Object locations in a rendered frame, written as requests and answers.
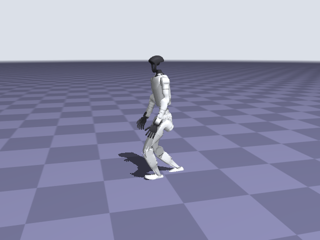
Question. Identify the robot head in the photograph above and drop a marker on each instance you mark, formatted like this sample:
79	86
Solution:
155	61

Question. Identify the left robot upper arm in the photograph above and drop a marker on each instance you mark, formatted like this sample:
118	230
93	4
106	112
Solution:
165	83

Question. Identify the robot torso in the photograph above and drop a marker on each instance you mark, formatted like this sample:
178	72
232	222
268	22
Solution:
158	95

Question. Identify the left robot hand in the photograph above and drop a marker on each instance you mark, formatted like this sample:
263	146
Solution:
153	128

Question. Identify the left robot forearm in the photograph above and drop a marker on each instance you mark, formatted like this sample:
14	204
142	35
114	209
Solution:
162	111

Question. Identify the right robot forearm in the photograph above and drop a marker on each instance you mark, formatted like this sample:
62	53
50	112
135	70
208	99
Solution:
150	107

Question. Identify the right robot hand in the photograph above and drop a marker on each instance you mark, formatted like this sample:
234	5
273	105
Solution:
141	122

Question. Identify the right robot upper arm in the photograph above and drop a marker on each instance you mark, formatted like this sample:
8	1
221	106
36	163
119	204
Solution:
152	95

